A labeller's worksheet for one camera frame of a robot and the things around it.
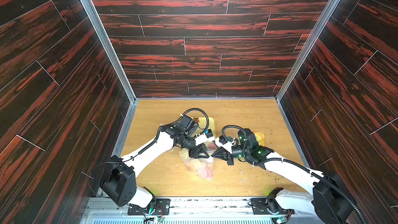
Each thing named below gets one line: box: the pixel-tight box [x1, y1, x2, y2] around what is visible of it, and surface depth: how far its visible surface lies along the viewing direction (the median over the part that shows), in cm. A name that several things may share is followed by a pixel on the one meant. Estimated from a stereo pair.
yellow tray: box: [190, 116, 217, 138], surface depth 67 cm
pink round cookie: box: [197, 167, 212, 179], surface depth 85 cm
